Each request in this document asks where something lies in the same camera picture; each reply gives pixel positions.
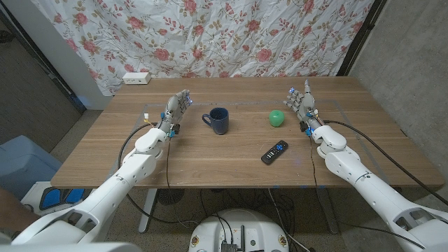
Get green ball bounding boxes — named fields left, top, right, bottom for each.
left=268, top=109, right=286, bottom=128

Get black backdrop stand pole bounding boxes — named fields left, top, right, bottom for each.
left=336, top=0, right=388, bottom=77

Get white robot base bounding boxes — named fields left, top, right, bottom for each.
left=188, top=209, right=290, bottom=252

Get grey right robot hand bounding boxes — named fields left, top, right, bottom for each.
left=282, top=78, right=326, bottom=137

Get blue plastic bin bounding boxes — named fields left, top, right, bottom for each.
left=0, top=135, right=63, bottom=200

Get black TV remote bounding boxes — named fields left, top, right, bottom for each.
left=260, top=139, right=290, bottom=166

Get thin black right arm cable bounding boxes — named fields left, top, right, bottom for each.
left=308, top=134, right=319, bottom=188

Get grey table leg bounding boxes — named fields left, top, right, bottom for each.
left=316, top=187, right=340, bottom=235

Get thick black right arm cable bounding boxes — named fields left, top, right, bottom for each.
left=321, top=120, right=448, bottom=207

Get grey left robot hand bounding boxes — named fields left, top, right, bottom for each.
left=157, top=89, right=193, bottom=138

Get floral backdrop cloth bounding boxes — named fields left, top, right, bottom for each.
left=29, top=0, right=375, bottom=96

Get black door frame strip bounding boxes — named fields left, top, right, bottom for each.
left=0, top=6, right=88, bottom=113

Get dark blue mug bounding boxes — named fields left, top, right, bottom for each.
left=202, top=107, right=230, bottom=136

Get white table leg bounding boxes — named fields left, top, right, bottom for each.
left=138, top=188, right=158, bottom=235

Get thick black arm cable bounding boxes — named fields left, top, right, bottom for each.
left=321, top=120, right=448, bottom=207
left=118, top=122, right=200, bottom=225

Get black round fan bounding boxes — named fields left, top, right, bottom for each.
left=156, top=188, right=186, bottom=206

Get person leg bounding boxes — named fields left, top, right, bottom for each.
left=0, top=188, right=38, bottom=232

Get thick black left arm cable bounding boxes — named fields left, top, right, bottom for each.
left=118, top=122, right=200, bottom=225

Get black floor cable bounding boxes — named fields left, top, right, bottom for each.
left=337, top=221, right=426, bottom=250

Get white floor cable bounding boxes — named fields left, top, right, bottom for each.
left=267, top=188, right=312, bottom=252

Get white floor mat blue footprints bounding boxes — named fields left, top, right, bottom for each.
left=20, top=181, right=95, bottom=216

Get white power strip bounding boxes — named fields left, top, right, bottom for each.
left=122, top=71, right=152, bottom=85

